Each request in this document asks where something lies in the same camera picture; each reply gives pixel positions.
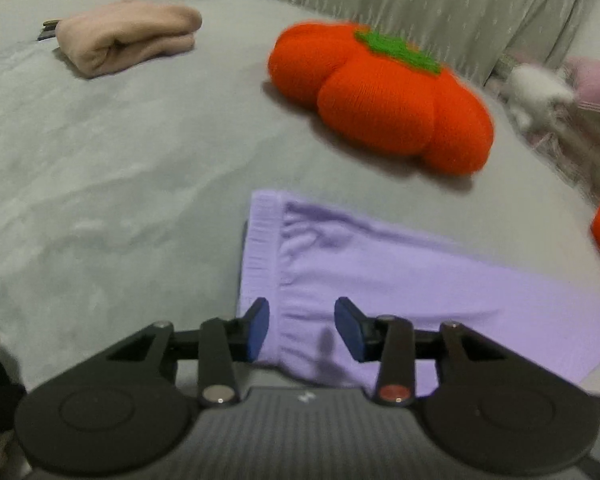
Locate purple pants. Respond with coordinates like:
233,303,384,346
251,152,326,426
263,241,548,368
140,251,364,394
237,190,600,396

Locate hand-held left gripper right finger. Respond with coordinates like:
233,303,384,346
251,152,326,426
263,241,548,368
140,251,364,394
334,297,508,407

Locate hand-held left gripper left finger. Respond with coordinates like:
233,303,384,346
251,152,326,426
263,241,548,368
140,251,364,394
105,297,271,408

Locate folded beige cloth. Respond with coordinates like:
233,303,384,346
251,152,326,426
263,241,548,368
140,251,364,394
55,0,203,79

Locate purple pillow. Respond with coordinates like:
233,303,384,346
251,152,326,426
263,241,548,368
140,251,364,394
562,56,600,116

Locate small dark object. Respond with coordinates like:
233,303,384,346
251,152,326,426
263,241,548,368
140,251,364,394
36,19,63,42

